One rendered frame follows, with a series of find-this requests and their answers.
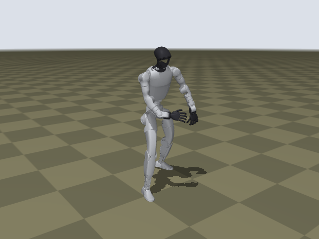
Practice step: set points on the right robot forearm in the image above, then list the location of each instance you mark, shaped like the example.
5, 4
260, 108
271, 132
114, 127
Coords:
155, 109

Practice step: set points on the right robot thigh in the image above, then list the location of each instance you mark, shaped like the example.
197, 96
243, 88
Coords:
149, 120

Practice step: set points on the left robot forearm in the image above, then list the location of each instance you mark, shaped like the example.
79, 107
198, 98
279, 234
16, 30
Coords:
189, 99

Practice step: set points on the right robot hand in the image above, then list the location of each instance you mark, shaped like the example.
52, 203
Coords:
176, 115

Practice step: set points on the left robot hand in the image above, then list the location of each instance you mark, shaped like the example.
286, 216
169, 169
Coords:
193, 117

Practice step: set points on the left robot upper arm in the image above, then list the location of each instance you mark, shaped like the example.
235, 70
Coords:
180, 79

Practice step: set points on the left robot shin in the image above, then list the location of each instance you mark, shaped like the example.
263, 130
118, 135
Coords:
164, 151

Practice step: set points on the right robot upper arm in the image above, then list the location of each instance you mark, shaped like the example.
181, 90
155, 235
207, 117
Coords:
143, 79

